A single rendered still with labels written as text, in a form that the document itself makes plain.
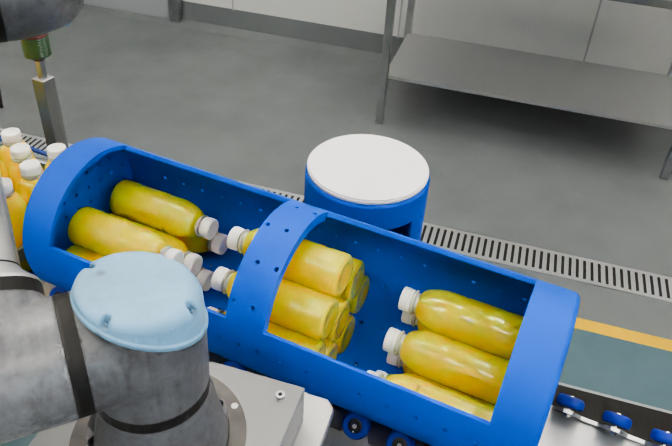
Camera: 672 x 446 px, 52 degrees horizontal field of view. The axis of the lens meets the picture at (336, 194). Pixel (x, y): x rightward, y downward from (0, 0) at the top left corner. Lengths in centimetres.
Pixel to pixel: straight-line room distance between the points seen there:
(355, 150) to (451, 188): 180
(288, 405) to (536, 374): 32
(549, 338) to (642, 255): 234
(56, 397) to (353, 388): 48
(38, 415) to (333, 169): 101
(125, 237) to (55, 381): 58
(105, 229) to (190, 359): 58
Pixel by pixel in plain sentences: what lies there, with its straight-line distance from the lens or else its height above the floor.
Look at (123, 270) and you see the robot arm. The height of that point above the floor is 145.
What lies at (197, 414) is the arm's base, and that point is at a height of 130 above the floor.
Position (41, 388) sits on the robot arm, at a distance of 65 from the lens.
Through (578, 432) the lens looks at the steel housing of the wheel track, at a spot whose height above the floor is 93.
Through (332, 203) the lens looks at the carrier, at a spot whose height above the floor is 101.
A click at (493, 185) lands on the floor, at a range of 345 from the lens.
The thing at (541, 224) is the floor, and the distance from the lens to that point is 327.
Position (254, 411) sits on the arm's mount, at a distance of 84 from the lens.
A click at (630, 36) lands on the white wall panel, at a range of 445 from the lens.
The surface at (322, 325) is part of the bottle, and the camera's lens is 105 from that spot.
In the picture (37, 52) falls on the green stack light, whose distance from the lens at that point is 179.
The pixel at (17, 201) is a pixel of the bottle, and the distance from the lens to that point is 147.
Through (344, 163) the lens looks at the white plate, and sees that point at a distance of 156.
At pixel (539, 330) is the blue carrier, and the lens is 96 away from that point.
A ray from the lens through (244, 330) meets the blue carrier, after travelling 105.
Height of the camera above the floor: 189
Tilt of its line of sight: 36 degrees down
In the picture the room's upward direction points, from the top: 4 degrees clockwise
